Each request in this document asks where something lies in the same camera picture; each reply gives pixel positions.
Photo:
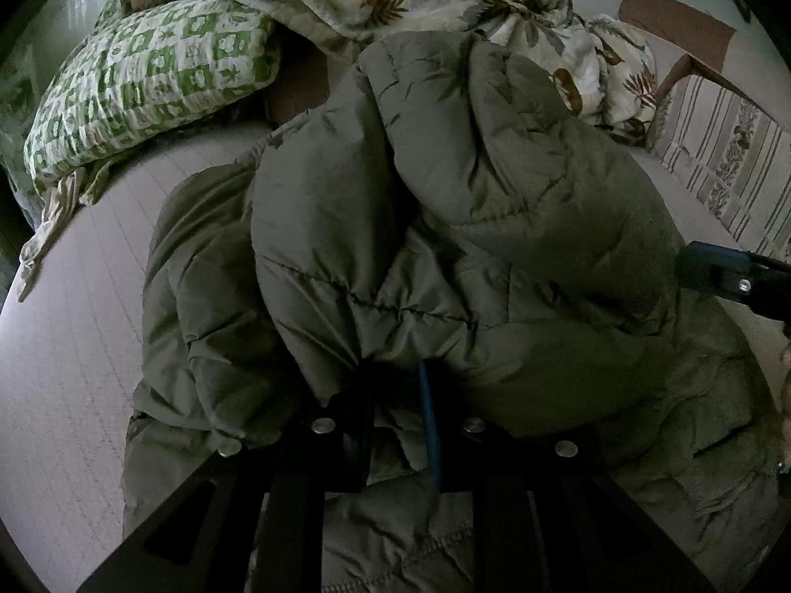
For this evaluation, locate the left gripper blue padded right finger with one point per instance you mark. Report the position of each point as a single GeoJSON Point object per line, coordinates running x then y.
{"type": "Point", "coordinates": [468, 453]}

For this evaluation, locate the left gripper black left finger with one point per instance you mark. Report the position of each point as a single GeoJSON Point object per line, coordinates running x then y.
{"type": "Point", "coordinates": [327, 453]}

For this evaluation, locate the olive green quilted puffer coat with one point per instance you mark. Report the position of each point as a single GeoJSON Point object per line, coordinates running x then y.
{"type": "Point", "coordinates": [442, 204]}

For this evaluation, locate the person right hand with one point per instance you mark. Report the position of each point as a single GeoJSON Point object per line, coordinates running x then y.
{"type": "Point", "coordinates": [785, 409]}

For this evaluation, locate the striped floral cushion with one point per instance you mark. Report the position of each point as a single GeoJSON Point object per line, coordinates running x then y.
{"type": "Point", "coordinates": [731, 157]}

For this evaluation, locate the green white patterned pillow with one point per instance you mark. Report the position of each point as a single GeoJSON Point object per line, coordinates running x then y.
{"type": "Point", "coordinates": [145, 74]}

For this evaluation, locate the leaf print blanket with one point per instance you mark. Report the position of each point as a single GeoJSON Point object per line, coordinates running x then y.
{"type": "Point", "coordinates": [604, 69]}

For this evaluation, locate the small floral pillow by wall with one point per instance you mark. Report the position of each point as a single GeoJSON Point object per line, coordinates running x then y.
{"type": "Point", "coordinates": [20, 97]}

